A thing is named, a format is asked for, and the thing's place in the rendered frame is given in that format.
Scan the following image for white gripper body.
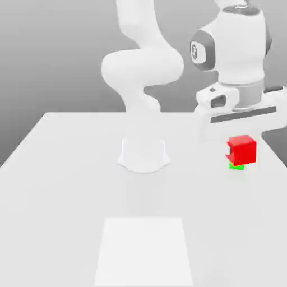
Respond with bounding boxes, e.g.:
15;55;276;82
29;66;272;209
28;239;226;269
194;87;287;143

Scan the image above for small red cube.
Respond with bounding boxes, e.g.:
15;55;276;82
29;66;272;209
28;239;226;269
225;134;257;167

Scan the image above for small green cube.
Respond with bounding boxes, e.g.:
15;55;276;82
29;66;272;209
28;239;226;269
228;162;246;172

